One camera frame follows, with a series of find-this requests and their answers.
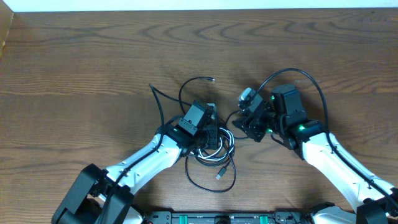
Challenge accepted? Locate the black camera cable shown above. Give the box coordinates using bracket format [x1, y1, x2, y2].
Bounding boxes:
[96, 83, 192, 224]
[248, 68, 398, 206]

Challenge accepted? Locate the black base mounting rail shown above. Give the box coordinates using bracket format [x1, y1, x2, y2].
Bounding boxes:
[143, 210, 313, 224]

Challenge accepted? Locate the black usb cable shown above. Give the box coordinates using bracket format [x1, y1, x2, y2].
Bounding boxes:
[178, 77, 249, 194]

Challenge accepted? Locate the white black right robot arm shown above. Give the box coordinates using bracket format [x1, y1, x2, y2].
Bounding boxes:
[233, 88, 397, 223]

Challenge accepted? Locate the black left camera cable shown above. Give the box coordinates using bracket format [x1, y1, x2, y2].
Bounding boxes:
[96, 83, 192, 224]

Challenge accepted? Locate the black right camera cable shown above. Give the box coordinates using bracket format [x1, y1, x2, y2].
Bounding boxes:
[248, 68, 398, 206]

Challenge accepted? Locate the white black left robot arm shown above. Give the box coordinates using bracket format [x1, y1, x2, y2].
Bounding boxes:
[51, 114, 218, 223]

